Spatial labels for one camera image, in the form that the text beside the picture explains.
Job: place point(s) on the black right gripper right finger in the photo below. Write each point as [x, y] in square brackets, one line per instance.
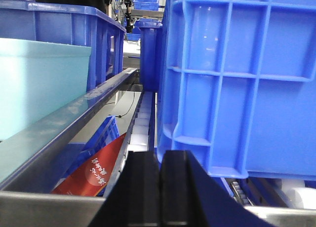
[191, 198]

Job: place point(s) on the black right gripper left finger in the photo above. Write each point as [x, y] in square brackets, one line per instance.
[134, 200]

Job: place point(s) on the light teal plastic bin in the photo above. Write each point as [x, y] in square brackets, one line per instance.
[37, 78]

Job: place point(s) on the red printed package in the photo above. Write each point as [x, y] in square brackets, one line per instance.
[93, 175]

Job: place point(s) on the white roller track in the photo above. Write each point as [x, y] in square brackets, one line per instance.
[139, 137]

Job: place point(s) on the blue crate below rack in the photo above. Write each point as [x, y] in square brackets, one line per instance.
[106, 133]

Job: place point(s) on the large blue crate right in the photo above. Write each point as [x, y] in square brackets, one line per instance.
[239, 89]

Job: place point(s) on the blue crate behind roller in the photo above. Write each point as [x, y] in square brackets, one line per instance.
[150, 52]

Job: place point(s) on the blue crate left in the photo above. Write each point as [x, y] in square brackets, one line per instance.
[68, 24]

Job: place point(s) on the distant blue bins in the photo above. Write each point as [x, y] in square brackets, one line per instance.
[149, 5]

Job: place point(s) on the grey metal rack rail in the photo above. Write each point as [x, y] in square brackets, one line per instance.
[33, 160]

